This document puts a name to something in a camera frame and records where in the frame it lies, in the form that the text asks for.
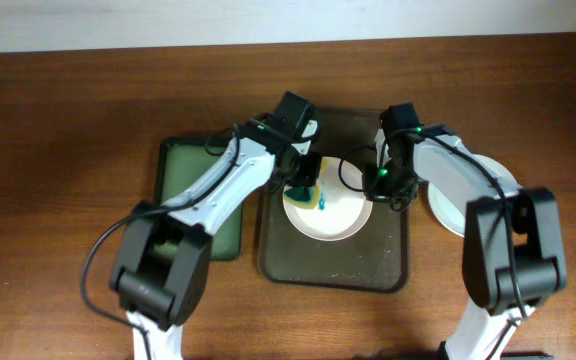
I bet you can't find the pale blue white plate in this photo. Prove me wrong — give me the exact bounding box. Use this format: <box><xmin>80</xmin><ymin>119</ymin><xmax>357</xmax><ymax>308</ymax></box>
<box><xmin>427</xmin><ymin>154</ymin><xmax>516</xmax><ymax>237</ymax></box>

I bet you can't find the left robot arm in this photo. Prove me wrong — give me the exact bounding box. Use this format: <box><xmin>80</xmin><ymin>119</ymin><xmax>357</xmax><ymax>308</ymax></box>
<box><xmin>110</xmin><ymin>120</ymin><xmax>320</xmax><ymax>359</ymax></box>

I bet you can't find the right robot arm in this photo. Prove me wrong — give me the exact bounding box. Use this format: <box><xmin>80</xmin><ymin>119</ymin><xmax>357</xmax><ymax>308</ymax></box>
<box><xmin>364</xmin><ymin>125</ymin><xmax>568</xmax><ymax>359</ymax></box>

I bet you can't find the green yellow sponge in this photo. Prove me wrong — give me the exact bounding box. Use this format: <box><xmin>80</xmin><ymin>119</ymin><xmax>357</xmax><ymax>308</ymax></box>
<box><xmin>283</xmin><ymin>185</ymin><xmax>321</xmax><ymax>209</ymax></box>

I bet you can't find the large brown serving tray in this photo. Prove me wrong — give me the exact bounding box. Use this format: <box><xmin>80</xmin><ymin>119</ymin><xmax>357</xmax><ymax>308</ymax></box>
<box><xmin>257</xmin><ymin>107</ymin><xmax>410</xmax><ymax>294</ymax></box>

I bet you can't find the small green water tray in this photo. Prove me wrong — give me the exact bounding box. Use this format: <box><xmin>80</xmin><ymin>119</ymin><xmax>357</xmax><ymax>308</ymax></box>
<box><xmin>154</xmin><ymin>137</ymin><xmax>243</xmax><ymax>261</ymax></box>

